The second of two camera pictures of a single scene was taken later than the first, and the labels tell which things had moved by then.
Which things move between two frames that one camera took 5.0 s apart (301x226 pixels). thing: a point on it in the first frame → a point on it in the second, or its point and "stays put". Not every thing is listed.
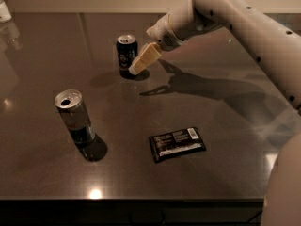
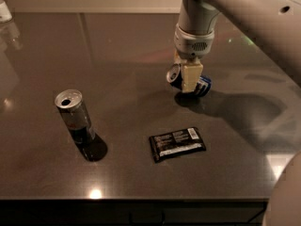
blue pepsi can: (127, 51) → (174, 75)
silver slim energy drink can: (71, 106) stays put
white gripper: (166, 37) → (192, 44)
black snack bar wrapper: (182, 141) stays put
